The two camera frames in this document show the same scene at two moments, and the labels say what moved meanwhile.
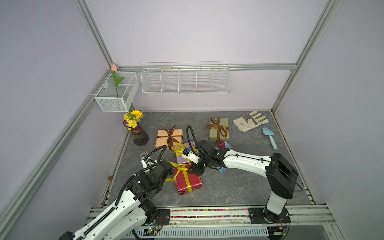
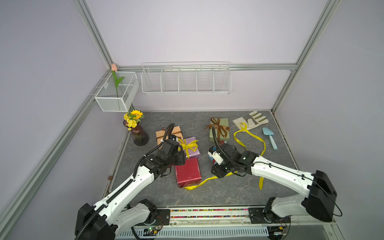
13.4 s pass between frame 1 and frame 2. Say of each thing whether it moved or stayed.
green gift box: stayed
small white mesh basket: stayed
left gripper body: moved
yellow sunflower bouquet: stayed
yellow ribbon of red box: moved
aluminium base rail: stayed
